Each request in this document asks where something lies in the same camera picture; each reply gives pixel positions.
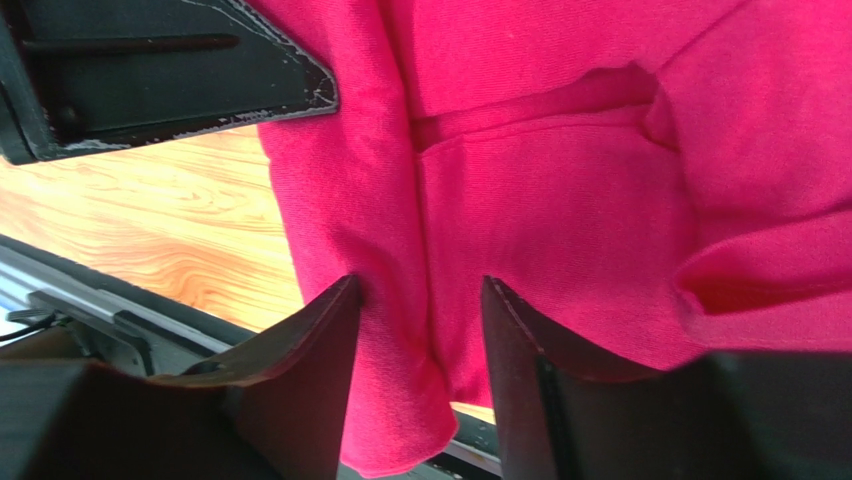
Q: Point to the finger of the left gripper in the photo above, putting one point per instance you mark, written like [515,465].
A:
[87,77]

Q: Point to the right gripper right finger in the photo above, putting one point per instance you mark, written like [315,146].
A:
[567,408]

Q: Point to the magenta t shirt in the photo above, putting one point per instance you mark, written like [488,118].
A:
[661,177]

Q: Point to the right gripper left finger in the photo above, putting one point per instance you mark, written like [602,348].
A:
[74,404]

